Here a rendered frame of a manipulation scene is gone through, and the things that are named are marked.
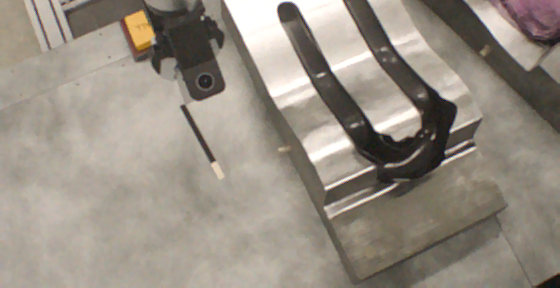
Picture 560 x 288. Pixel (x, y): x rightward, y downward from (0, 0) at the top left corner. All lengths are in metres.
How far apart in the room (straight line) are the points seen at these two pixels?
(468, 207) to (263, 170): 0.32
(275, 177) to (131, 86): 0.28
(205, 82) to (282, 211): 0.32
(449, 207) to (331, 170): 0.20
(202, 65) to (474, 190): 0.47
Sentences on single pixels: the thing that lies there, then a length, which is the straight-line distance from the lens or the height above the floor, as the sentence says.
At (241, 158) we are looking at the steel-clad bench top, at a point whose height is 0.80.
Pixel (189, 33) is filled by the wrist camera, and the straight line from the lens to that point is 0.86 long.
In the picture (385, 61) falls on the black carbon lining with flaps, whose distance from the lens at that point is 1.11.
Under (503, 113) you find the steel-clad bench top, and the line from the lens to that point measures 1.22.
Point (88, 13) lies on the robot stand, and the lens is 1.96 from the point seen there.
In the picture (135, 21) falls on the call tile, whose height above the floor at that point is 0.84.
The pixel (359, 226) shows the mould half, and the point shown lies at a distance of 1.04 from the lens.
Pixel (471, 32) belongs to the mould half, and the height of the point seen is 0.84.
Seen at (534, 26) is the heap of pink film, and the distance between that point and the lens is 1.21.
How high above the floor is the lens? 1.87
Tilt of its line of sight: 70 degrees down
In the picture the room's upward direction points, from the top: 5 degrees clockwise
